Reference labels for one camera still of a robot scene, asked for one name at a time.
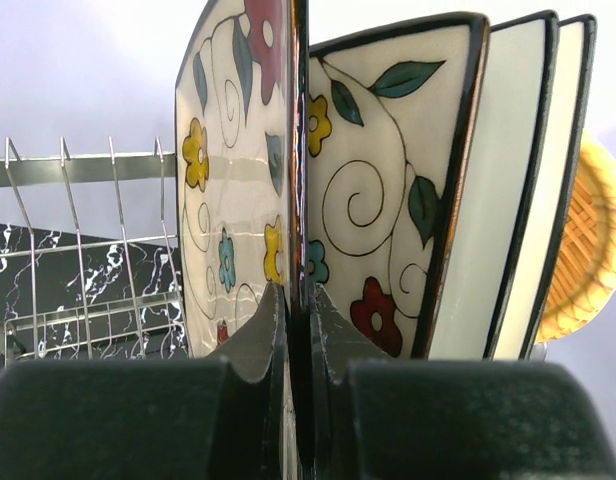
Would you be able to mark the steel two-tier dish rack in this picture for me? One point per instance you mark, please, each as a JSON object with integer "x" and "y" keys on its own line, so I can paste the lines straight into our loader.
{"x": 92, "y": 185}

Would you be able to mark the woven yellow basket plate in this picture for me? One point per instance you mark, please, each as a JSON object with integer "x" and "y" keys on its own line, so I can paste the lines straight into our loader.
{"x": 585, "y": 274}

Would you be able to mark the floral square plate dark rim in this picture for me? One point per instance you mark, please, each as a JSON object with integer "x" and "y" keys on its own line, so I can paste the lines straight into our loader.
{"x": 240, "y": 131}

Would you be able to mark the black marble pattern mat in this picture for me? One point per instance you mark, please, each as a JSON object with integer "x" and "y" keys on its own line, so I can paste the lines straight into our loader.
{"x": 69, "y": 297}

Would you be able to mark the grey square plate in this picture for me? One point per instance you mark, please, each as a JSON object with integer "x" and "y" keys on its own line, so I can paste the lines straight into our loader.
{"x": 508, "y": 118}

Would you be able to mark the cream square plate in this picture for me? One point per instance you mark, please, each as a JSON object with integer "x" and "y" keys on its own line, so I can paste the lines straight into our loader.
{"x": 549, "y": 205}

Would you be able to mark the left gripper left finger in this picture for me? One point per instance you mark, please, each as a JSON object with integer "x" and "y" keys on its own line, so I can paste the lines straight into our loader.
{"x": 218, "y": 417}

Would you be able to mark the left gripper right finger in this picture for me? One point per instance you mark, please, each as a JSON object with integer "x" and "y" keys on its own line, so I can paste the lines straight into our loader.
{"x": 381, "y": 418}

